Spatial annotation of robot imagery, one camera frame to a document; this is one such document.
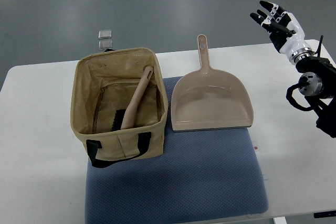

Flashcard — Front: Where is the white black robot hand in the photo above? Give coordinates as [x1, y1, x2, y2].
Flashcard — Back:
[250, 1, 314, 65]

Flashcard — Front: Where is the pink hand broom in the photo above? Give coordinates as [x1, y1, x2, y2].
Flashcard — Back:
[111, 66, 154, 131]

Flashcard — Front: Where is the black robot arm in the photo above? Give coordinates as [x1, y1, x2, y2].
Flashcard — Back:
[286, 36, 335, 138]

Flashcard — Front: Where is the yellow fabric bag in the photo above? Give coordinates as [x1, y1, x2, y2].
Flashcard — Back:
[70, 48, 169, 168]

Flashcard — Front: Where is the pink dustpan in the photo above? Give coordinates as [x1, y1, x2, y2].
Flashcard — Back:
[171, 35, 254, 131]

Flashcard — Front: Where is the blue textured mat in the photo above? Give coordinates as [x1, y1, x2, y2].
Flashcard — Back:
[84, 76, 269, 224]

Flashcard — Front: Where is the lower metal floor plate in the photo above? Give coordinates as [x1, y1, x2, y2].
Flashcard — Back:
[99, 39, 113, 51]

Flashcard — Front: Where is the metal floor plate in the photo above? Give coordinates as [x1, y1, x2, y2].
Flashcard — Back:
[99, 39, 113, 51]
[98, 29, 112, 39]

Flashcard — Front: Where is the upper metal floor plate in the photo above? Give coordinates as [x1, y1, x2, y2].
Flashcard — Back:
[98, 29, 112, 39]

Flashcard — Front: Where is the black table control panel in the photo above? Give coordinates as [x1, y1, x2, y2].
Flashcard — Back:
[313, 210, 336, 218]

